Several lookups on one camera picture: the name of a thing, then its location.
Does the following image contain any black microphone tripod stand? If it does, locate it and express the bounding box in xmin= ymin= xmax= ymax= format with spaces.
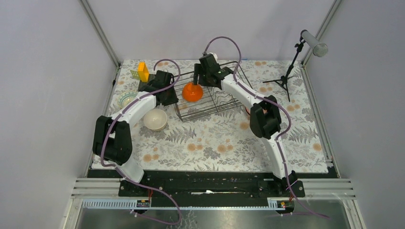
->
xmin=263 ymin=38 xmax=305 ymax=102

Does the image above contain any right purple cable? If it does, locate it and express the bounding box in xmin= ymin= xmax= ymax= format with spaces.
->
xmin=202 ymin=36 xmax=331 ymax=219

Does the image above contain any orange bowl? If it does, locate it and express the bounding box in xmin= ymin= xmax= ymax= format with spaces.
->
xmin=182 ymin=82 xmax=204 ymax=102

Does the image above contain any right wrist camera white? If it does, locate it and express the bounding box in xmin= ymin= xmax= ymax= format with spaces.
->
xmin=210 ymin=52 xmax=218 ymax=62

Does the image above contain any silver microphone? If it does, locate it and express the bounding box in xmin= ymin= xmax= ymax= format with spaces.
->
xmin=300 ymin=30 xmax=329 ymax=57

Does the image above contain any orange yellow block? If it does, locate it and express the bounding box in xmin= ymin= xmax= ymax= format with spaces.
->
xmin=137 ymin=62 xmax=149 ymax=83

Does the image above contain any beige bowl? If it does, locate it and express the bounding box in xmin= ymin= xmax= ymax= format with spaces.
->
xmin=143 ymin=109 xmax=168 ymax=131

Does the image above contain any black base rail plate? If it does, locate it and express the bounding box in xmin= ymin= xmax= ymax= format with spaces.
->
xmin=88 ymin=169 xmax=306 ymax=209

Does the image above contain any black wire dish rack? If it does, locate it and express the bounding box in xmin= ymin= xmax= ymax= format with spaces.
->
xmin=171 ymin=61 xmax=243 ymax=122

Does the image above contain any floral patterned table mat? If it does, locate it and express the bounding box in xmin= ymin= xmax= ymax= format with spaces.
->
xmin=92 ymin=59 xmax=330 ymax=174

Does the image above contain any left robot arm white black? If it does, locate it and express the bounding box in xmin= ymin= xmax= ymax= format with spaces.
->
xmin=92 ymin=70 xmax=178 ymax=196

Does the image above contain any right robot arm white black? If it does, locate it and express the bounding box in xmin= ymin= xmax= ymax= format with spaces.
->
xmin=194 ymin=53 xmax=297 ymax=197

